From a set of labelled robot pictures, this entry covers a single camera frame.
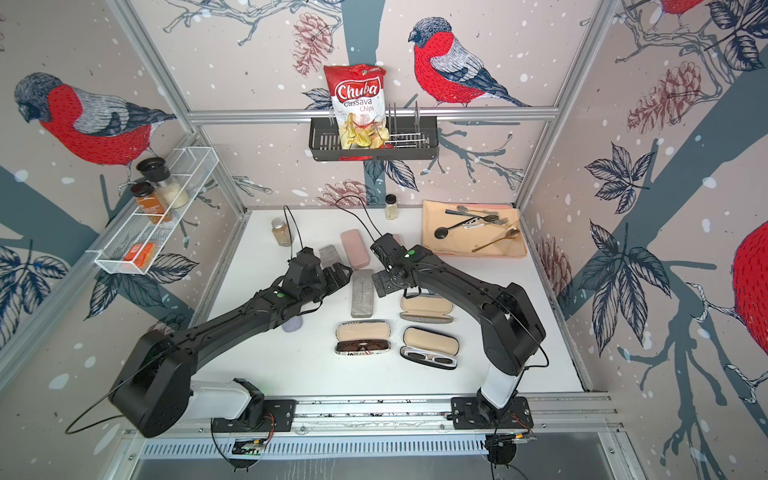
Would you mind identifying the orange spice jar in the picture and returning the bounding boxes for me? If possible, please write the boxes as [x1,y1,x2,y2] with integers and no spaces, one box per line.
[130,182,169,225]

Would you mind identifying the black ladle spoon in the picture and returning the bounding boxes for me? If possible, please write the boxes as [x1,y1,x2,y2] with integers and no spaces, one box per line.
[434,214,499,240]

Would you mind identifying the iridescent cutlery piece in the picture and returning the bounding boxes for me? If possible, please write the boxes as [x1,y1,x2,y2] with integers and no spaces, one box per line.
[444,207,498,217]

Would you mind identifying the black case with glasses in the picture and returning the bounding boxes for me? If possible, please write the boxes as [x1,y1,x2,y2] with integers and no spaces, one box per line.
[400,327,460,370]

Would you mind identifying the beige empty open case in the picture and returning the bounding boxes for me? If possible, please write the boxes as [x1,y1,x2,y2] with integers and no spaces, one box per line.
[400,295,453,324]

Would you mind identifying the white patterned cutlery handle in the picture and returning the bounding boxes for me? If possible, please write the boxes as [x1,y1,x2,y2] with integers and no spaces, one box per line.
[463,219,486,230]

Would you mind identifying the patterned case with sunglasses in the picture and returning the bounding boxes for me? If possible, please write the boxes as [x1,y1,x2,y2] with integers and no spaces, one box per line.
[334,319,391,356]

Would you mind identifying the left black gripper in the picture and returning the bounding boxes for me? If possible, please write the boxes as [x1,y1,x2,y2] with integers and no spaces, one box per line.
[300,261,355,306]

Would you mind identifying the small orange box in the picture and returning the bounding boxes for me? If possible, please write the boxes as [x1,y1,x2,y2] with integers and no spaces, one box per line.
[123,242,157,270]

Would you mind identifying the black wire wall basket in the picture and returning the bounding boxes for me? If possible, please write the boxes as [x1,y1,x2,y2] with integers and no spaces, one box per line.
[309,106,439,161]

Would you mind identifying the red Chuba chips bag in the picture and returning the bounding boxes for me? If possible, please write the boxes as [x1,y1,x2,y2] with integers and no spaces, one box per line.
[324,64,390,150]

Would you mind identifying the pink glasses case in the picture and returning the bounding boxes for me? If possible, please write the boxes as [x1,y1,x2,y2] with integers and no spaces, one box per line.
[340,229,370,270]

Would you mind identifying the small jar at back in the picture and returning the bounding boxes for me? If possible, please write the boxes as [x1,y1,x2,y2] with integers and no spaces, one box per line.
[385,194,398,220]

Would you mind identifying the white wire wall shelf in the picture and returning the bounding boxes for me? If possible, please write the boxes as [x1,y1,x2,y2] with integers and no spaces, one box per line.
[94,146,219,275]

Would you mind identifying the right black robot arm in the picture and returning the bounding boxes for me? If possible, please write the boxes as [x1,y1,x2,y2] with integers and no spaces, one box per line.
[371,234,546,416]

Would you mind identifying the teal case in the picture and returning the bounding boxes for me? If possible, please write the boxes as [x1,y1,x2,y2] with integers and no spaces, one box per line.
[351,269,375,319]
[319,245,342,269]

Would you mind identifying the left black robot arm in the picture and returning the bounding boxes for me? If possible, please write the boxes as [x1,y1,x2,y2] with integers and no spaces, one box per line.
[107,247,353,438]

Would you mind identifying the silver spoon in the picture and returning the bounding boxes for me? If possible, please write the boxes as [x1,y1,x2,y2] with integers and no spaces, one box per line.
[456,205,491,215]

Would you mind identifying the brown spice jar on table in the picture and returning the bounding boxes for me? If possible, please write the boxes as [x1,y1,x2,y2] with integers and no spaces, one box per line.
[271,218,293,247]

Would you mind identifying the black lid salt grinder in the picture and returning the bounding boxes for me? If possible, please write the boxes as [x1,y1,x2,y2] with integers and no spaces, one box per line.
[137,157,189,210]

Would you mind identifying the brown case with sunglasses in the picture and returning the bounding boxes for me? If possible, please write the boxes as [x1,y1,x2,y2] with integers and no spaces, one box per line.
[281,316,304,333]

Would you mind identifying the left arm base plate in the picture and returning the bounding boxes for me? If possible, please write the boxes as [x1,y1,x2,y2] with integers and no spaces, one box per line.
[211,399,298,433]

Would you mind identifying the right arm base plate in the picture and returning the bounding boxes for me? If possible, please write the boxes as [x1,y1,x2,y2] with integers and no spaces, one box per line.
[447,395,534,430]

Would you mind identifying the gold spoon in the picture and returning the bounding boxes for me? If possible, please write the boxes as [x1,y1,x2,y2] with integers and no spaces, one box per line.
[471,227,520,253]

